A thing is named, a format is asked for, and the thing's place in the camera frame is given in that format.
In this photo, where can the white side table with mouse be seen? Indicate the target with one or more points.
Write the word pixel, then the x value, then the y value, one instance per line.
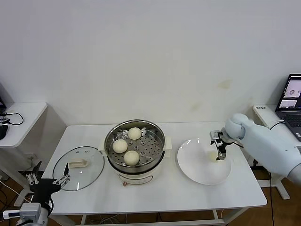
pixel 26 117

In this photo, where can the round white plate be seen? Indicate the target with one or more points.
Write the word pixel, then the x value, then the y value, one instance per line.
pixel 195 164

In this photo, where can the stainless steel steamer basket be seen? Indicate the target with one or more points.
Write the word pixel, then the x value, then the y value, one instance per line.
pixel 150 146

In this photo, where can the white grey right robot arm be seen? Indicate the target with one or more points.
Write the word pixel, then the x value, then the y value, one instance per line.
pixel 265 143

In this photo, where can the white rectangular work table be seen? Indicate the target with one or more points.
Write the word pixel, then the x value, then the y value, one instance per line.
pixel 141 200

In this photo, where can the small usb adapter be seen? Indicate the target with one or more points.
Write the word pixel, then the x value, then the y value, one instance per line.
pixel 3 120

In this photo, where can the cream electric cooker pot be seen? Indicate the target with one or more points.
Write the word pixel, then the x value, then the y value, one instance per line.
pixel 138 175

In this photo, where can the black laptop with pink screen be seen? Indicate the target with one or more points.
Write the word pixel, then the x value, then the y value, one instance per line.
pixel 2 101

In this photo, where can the grey open laptop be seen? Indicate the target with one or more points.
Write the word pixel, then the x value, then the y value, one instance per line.
pixel 290 117

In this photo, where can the white side table with grey laptop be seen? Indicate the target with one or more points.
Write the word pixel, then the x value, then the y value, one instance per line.
pixel 263 115

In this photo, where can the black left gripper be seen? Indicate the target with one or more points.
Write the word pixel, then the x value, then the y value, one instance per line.
pixel 43 188

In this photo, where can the white steamed baozi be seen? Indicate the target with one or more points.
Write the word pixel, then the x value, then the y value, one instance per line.
pixel 120 146
pixel 131 157
pixel 212 155
pixel 134 133

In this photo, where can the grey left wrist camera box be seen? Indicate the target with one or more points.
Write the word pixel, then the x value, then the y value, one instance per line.
pixel 23 210

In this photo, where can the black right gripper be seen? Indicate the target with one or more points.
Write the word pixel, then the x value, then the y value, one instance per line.
pixel 223 136

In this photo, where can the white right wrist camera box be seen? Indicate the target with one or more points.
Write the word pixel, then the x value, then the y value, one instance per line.
pixel 215 135

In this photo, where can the round glass pot lid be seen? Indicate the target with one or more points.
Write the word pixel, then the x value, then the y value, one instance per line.
pixel 89 169

